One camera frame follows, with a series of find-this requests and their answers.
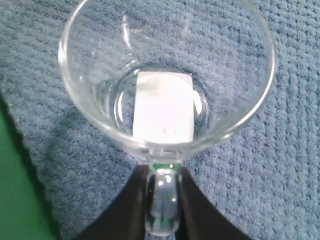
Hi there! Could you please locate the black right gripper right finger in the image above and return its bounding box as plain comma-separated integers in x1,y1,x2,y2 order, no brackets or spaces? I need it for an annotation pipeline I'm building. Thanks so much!
178,166,251,240

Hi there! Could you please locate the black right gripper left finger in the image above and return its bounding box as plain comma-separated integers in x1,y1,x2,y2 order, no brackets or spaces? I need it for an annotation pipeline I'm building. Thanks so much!
74,165,147,240

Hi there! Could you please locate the blue folded towel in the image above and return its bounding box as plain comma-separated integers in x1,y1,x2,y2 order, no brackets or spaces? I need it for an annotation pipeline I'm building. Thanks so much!
0,0,320,240

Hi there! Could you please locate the transparent glass cup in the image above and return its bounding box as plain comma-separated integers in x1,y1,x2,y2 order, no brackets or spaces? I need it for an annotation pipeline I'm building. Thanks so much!
58,0,276,237

